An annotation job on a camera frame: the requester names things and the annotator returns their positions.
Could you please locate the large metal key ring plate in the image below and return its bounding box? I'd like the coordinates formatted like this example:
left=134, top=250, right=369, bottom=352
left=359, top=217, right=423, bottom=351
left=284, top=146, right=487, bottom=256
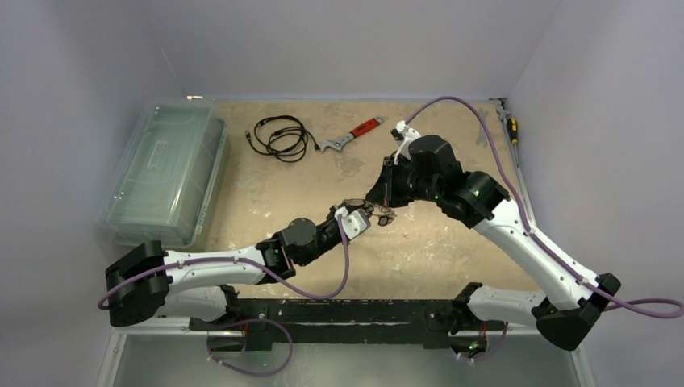
left=343, top=198, right=396, bottom=227

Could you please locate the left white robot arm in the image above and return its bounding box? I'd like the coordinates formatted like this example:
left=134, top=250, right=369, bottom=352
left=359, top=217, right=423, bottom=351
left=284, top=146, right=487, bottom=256
left=97, top=199, right=373, bottom=330

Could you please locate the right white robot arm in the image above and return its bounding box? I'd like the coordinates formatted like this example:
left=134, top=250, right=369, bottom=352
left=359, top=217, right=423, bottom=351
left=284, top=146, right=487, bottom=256
left=365, top=135, right=621, bottom=351

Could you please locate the silver open-end wrench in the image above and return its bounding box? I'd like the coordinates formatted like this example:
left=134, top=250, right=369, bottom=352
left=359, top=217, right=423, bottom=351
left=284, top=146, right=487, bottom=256
left=475, top=108, right=489, bottom=148

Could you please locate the yellow black screwdriver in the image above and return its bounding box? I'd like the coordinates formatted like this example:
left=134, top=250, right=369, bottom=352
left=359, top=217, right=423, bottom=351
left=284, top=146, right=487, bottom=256
left=496, top=99, right=519, bottom=168

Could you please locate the clear plastic storage box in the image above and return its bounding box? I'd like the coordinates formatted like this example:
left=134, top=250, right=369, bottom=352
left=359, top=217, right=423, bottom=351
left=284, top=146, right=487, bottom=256
left=98, top=99, right=229, bottom=252

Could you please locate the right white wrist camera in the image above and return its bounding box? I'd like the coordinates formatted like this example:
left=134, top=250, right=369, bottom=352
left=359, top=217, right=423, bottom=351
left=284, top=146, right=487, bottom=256
left=390, top=120, right=421, bottom=165

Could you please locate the red handled adjustable wrench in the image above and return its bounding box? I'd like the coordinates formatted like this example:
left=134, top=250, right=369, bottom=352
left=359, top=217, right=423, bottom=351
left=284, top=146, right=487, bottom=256
left=319, top=116, right=385, bottom=152

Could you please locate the tangled black cable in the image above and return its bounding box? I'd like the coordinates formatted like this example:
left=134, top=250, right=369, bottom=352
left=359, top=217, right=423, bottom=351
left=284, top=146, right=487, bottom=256
left=244, top=114, right=322, bottom=164

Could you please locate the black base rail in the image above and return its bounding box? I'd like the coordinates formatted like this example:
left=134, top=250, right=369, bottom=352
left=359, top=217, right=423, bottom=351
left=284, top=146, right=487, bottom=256
left=189, top=298, right=504, bottom=351

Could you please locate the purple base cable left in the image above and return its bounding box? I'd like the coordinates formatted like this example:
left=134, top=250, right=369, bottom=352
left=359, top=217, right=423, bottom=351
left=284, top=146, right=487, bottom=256
left=205, top=318, right=294, bottom=378

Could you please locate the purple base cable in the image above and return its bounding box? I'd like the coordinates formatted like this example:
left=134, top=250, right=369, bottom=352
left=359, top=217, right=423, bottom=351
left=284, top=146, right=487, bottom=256
left=454, top=320, right=510, bottom=365
left=205, top=318, right=294, bottom=378

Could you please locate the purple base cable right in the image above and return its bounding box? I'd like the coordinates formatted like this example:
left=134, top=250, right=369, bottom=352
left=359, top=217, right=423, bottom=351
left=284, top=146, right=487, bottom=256
left=454, top=320, right=510, bottom=365

